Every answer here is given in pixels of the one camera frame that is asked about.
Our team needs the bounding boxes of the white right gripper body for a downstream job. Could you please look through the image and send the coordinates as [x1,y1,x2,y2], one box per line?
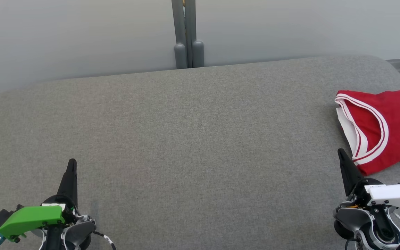
[347,178,400,211]

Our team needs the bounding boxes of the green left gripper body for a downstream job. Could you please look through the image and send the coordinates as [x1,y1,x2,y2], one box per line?
[0,194,80,243]

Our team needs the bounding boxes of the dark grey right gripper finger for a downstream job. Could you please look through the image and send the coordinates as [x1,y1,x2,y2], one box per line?
[337,148,364,197]

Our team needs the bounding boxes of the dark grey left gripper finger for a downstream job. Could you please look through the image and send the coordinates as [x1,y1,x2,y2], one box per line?
[57,158,78,209]

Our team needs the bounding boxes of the red basketball jersey white trim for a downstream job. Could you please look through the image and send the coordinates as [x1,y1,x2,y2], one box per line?
[334,87,400,176]

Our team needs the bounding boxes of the grey fabric sofa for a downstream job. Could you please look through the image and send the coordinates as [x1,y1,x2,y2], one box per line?
[0,54,400,250]

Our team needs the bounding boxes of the black cable with white marks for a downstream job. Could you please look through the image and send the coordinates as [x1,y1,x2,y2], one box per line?
[92,231,117,250]

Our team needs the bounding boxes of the grey partition post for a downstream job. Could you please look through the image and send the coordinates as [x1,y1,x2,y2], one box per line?
[171,0,205,69]

